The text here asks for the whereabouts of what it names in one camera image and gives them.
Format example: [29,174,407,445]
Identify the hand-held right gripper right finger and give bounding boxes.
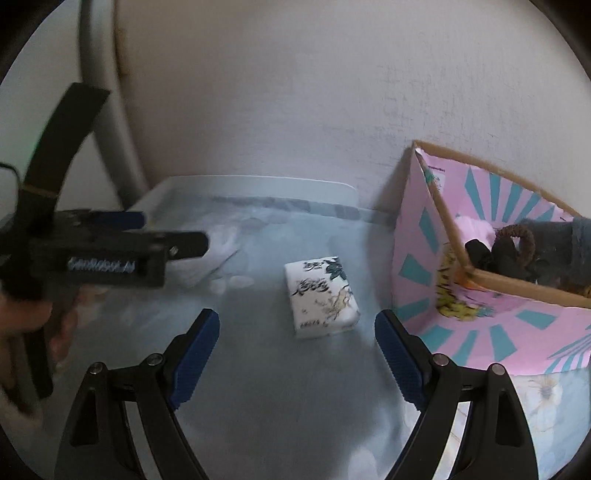
[374,309,539,480]

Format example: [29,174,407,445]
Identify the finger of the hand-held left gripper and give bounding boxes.
[54,209,147,233]
[137,230,209,264]

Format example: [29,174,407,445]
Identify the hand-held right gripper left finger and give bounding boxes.
[55,308,221,480]

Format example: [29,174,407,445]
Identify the pink printed cardboard box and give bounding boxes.
[392,140,591,377]

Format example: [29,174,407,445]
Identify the white printed tissue pack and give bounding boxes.
[283,255,362,341]

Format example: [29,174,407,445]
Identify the grey cloth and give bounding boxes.
[522,216,591,292]

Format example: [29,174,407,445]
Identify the person's left hand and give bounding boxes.
[0,285,88,374]

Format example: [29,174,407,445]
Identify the floral bedsheet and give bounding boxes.
[41,194,591,480]

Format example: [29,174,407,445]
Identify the white curved pipe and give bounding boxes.
[78,0,149,206]

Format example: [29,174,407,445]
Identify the black cloth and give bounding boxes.
[463,236,539,281]

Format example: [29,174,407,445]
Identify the pink fluffy sock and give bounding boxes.
[454,213,498,252]

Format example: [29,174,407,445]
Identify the black cable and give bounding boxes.
[0,162,23,195]

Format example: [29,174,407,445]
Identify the brown hair tie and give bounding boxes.
[493,224,537,269]

